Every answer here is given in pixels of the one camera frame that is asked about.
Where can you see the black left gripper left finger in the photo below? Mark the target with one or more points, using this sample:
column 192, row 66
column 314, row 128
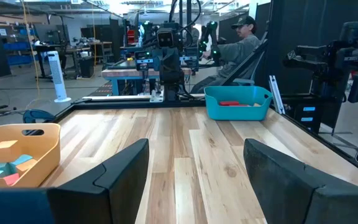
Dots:
column 117, row 186

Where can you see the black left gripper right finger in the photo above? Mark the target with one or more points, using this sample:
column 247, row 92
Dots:
column 291, row 193

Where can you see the red wooden block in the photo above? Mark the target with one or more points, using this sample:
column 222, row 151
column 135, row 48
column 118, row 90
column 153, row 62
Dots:
column 244, row 105
column 228, row 103

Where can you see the yellow plastic bin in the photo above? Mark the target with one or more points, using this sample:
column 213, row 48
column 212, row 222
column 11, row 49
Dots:
column 42, row 155

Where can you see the yellow wooden cube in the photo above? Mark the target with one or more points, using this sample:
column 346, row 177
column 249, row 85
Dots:
column 26, row 166
column 5, row 149

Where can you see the yellow wooden block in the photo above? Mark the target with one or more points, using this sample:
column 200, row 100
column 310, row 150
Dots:
column 257, row 104

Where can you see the red-orange wooden cube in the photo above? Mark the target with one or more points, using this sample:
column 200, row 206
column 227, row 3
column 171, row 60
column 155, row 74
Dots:
column 11, row 179

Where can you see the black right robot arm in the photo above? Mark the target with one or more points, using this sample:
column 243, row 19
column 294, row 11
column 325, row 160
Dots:
column 174, row 91

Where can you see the silver mounting plate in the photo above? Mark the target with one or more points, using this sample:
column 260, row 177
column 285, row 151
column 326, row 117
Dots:
column 156, row 96

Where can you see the workbench with blue-grey legs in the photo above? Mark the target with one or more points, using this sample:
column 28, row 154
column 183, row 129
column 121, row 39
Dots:
column 129, row 73

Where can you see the person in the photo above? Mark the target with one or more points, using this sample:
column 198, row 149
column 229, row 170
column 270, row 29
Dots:
column 235, row 53

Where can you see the black box with blue labels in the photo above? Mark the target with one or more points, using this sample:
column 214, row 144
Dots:
column 306, row 115

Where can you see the teal plastic bin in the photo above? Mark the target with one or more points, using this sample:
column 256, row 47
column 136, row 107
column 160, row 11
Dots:
column 238, row 112

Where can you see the cluttered desk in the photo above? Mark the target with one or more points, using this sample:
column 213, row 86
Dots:
column 70, row 51

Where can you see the silver aluminium strip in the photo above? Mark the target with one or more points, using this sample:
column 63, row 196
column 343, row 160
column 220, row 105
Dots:
column 277, row 93

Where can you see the dark blue round object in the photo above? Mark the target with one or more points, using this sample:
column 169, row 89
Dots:
column 37, row 116

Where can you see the white tower fan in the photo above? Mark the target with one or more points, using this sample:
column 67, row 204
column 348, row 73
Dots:
column 57, row 74

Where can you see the black partition panel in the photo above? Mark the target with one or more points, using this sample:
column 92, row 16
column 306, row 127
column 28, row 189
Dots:
column 291, row 31

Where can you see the black robot station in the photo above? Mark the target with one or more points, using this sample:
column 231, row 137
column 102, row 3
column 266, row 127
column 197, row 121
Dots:
column 331, row 62

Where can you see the shelf with blue bins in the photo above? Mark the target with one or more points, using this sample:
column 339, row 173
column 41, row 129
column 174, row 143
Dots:
column 19, row 46

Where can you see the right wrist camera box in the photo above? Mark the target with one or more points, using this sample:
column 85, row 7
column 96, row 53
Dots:
column 165, row 39

